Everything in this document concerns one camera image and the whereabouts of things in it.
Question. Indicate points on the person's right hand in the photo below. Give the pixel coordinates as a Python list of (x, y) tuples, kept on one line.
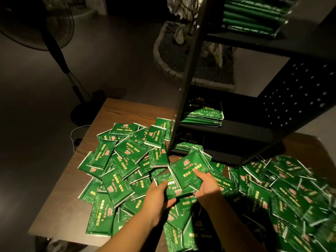
[(208, 185)]

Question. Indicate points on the person's left hand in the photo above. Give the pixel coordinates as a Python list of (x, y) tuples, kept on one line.
[(157, 202)]

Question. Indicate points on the pile of green packets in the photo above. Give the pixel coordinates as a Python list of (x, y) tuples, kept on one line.
[(120, 154)]

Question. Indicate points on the black metal shelf rack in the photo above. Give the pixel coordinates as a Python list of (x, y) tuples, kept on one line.
[(294, 91)]

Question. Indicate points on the person's right forearm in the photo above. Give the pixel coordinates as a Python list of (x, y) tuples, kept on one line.
[(231, 223)]

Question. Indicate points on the person's left forearm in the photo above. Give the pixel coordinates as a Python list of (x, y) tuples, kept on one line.
[(131, 233)]

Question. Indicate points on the black power adapter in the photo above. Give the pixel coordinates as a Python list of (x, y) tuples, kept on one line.
[(78, 141)]

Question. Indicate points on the black standing fan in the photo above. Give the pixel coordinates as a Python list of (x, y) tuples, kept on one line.
[(39, 18)]

